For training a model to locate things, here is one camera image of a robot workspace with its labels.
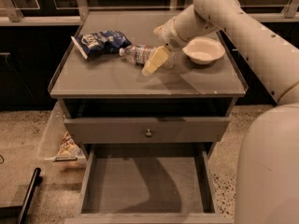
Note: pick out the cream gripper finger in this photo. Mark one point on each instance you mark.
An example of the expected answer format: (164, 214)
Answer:
(156, 59)

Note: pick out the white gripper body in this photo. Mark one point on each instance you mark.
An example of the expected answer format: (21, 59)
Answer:
(168, 34)

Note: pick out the clear plastic water bottle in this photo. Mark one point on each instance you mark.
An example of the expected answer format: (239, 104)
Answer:
(136, 54)

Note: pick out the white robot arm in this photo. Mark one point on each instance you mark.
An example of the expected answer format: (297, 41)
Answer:
(267, 180)

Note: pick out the grey drawer cabinet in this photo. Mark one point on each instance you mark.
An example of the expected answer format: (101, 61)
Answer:
(148, 108)

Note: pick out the grey upper drawer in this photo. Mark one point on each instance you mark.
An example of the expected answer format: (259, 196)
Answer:
(132, 130)

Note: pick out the round metal drawer knob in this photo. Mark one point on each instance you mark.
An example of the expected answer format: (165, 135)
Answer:
(148, 133)

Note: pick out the open grey middle drawer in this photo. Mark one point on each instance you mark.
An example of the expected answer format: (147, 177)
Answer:
(148, 184)

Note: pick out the white bowl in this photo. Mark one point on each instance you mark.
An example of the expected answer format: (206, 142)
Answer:
(204, 50)

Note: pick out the blue chip bag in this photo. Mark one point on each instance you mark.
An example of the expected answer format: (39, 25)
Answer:
(100, 43)

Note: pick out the clear plastic storage bin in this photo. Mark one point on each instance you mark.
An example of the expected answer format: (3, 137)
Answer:
(51, 140)

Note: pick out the black bar on floor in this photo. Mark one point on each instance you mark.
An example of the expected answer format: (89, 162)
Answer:
(36, 179)

